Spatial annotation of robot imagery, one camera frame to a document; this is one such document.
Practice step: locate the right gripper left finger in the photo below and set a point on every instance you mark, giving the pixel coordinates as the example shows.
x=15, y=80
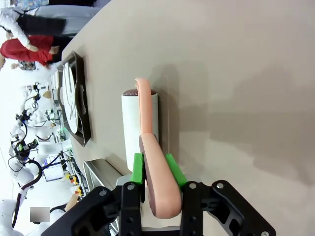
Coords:
x=130, y=211

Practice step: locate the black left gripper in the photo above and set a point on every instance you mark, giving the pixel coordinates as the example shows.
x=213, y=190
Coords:
x=21, y=147

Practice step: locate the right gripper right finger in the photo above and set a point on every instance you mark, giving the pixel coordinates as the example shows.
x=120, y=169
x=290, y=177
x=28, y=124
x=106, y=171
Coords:
x=197, y=211

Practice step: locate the dark brown serving tray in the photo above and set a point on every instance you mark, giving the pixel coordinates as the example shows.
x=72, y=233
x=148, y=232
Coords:
x=85, y=118

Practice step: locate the white-sleeved person's hand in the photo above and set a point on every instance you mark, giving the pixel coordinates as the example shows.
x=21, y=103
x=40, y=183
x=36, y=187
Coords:
x=33, y=48

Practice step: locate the red-sleeved person's hand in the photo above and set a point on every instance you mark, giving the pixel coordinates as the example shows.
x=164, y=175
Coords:
x=54, y=50

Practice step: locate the white robot arms behind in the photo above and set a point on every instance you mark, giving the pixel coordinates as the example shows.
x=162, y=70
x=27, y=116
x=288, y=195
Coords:
x=32, y=118

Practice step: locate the computer monitor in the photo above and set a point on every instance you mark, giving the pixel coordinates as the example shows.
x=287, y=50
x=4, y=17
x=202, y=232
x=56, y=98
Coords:
x=53, y=173

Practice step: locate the steel rectangular container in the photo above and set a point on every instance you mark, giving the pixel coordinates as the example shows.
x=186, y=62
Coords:
x=103, y=172

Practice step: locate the silver fork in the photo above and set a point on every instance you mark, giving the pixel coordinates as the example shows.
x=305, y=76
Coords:
x=72, y=114

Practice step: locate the white round plate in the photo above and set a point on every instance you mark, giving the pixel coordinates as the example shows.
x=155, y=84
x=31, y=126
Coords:
x=67, y=93

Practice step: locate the silver table knife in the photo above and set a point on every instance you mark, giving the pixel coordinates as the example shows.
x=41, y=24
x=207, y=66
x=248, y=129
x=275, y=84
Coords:
x=71, y=86

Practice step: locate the person in patterned shirt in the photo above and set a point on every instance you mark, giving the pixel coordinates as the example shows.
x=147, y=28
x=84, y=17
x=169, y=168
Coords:
x=25, y=65

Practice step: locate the person in red top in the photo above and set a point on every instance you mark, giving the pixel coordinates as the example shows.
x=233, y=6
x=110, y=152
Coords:
x=24, y=50

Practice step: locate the person in white shirt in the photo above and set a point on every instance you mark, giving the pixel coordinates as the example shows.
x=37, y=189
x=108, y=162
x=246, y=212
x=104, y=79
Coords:
x=14, y=27

